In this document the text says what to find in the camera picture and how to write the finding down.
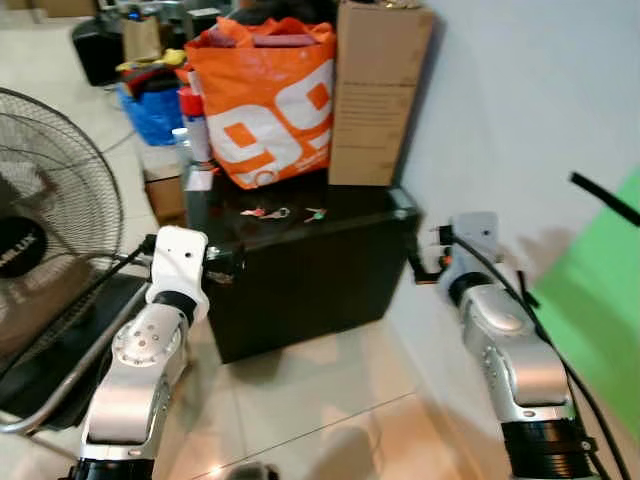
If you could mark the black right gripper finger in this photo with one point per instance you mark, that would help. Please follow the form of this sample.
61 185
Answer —
422 274

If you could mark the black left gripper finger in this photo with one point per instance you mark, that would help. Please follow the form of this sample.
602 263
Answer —
238 265

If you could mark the keys with red tag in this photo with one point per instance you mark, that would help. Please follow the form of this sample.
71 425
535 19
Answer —
262 213

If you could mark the keys with teal tag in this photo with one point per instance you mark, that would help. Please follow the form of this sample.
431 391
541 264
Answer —
315 214

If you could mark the short black tape strip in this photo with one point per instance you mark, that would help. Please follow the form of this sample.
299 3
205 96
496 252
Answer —
529 290

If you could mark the small brown cardboard box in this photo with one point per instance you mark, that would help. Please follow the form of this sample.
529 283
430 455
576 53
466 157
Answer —
165 190

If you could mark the red white spray can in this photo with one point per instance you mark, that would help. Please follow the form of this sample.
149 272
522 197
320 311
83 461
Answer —
194 125

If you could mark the blue plastic bag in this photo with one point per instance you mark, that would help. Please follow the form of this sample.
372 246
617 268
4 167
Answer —
155 115

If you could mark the long black tape strip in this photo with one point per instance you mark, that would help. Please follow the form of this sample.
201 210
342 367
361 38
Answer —
600 197

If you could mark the orange white shopping bag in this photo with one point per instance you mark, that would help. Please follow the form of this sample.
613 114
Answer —
265 100

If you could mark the tall brown cardboard box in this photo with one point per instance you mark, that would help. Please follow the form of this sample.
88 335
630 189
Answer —
375 95

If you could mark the black standing fan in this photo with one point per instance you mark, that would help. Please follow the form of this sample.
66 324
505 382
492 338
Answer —
50 200

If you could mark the metal fan stand tube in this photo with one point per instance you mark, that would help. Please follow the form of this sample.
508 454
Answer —
70 395

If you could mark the yellow red cloth bundle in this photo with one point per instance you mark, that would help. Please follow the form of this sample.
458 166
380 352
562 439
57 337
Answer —
150 75

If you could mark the brown paper bag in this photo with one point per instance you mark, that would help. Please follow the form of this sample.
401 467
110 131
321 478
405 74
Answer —
143 38

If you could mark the black speaker box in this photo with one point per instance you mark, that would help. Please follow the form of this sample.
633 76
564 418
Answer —
98 50

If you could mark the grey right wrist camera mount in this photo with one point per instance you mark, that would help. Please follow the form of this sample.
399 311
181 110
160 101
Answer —
475 245

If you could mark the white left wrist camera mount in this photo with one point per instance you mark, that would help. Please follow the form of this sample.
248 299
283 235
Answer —
178 260

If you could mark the green wall board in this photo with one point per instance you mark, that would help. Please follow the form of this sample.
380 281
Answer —
590 310

